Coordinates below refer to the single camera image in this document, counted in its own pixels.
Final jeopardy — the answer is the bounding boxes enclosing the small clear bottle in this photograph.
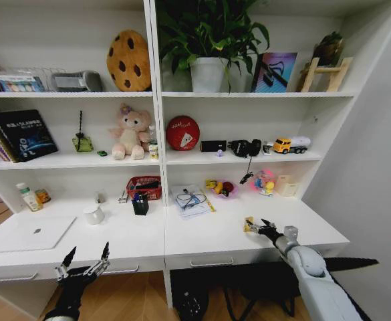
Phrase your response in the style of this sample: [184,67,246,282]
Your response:
[147,125,160,161]

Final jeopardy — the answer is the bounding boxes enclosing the red plastic basket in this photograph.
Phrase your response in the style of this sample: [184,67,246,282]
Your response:
[126,175,163,202]

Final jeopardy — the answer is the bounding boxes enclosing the red round cushion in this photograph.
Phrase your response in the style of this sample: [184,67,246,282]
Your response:
[165,115,201,152]

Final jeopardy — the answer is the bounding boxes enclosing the yellow duck toy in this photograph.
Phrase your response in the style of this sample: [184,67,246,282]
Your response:
[261,181,276,198]

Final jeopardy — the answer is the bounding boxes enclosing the pink plush bear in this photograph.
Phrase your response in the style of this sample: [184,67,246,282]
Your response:
[107,102,152,161]

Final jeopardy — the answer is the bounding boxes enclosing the white shelf desk unit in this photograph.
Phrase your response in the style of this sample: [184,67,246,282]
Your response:
[0,0,391,318]

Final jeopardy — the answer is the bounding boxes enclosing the black rectangular box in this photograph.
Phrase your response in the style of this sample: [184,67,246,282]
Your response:
[200,140,228,153]

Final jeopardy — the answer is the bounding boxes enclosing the yellow snack wrapper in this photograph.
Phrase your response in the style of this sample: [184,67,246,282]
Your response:
[243,216,257,234]

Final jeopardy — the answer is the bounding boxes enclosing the green leafy plant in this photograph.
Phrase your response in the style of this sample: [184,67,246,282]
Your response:
[155,0,271,94]

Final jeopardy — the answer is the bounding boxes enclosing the blue white box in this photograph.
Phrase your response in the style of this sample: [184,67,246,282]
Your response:
[0,74,46,93]

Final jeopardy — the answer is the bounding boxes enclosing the green glass diffuser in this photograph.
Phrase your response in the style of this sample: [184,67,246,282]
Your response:
[71,110,95,153]

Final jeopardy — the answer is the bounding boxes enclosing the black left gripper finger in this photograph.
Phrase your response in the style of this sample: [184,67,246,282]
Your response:
[83,241,112,277]
[54,246,78,281]

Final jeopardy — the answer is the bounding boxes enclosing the white mug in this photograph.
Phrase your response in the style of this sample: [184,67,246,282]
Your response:
[82,205,106,226]

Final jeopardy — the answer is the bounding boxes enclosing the white closed laptop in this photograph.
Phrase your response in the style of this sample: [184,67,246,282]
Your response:
[0,215,78,254]

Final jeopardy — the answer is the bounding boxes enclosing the wire rack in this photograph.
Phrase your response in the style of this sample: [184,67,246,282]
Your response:
[0,66,66,93]

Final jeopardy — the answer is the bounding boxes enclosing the small orange jar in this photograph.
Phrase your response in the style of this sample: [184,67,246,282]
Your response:
[35,189,52,205]

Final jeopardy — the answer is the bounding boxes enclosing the black chair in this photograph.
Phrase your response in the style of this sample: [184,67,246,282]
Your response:
[215,262,305,318]

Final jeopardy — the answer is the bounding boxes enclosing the green-capped drink bottle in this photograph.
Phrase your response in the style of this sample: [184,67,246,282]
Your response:
[15,182,44,213]

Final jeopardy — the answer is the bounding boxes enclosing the black hanging cable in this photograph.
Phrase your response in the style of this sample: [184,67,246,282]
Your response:
[239,155,255,185]

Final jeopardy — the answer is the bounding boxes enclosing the small dark potted plant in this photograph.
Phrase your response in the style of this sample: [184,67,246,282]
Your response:
[311,31,346,68]

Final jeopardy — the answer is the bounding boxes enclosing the yellow toy banana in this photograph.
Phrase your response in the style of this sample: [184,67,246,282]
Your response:
[205,179,225,195]

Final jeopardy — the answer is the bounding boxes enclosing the purple framed picture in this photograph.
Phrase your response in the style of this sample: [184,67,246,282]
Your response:
[250,51,299,94]

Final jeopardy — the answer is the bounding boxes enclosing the silver drawer handle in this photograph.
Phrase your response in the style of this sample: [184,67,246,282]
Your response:
[190,256,235,268]
[103,263,140,274]
[0,272,39,282]

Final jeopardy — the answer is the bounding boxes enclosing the yellow toy tanker truck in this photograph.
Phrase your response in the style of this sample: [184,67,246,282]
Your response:
[273,135,311,155]

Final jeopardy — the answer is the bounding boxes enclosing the cookie-shaped pillow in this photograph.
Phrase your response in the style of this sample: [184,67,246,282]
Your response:
[106,29,152,92]

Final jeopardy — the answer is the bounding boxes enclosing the black headphones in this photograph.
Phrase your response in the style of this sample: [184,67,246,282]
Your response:
[227,138,263,158]

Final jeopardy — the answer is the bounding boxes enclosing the pink fruit bowl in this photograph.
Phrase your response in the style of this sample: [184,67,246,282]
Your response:
[209,179,240,199]

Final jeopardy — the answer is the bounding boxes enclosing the white plant pot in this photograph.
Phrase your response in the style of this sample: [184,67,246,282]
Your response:
[188,56,229,94]

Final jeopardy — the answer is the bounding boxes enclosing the pink blue toy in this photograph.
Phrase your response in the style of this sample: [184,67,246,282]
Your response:
[251,169,277,193]

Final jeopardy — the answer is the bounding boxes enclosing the white paper stack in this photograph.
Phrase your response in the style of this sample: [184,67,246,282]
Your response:
[170,183,213,221]

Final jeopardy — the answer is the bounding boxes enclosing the black book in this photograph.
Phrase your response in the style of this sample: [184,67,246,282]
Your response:
[0,109,59,163]

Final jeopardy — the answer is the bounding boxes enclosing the black pen holder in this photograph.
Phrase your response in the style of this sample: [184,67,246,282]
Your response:
[131,193,150,217]

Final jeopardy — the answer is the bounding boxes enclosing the yellow ruler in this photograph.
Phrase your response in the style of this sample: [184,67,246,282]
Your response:
[200,189,217,213]

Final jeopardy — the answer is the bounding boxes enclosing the cream box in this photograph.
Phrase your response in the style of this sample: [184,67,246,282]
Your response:
[274,173,301,197]

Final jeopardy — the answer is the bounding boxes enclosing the wooden stand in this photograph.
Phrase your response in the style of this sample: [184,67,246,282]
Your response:
[297,56,354,93]

